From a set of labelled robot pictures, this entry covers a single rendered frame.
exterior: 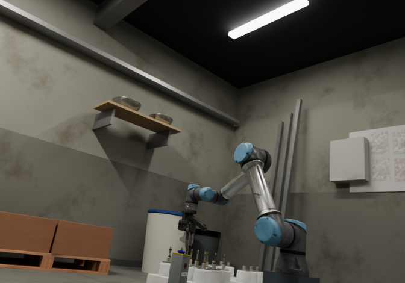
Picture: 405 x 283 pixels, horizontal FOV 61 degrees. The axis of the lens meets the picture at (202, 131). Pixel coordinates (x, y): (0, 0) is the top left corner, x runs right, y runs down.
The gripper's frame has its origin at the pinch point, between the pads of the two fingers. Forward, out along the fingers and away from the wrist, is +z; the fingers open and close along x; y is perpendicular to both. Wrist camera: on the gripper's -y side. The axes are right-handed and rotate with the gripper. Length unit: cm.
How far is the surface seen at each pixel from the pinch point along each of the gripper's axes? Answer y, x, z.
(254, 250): 54, -355, -8
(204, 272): -13.5, 5.5, 11.6
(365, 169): -100, -274, -120
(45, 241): 159, -48, 12
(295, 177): -6, -330, -118
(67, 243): 149, -64, 11
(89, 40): 239, -108, -246
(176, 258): -3.7, 21.4, 6.4
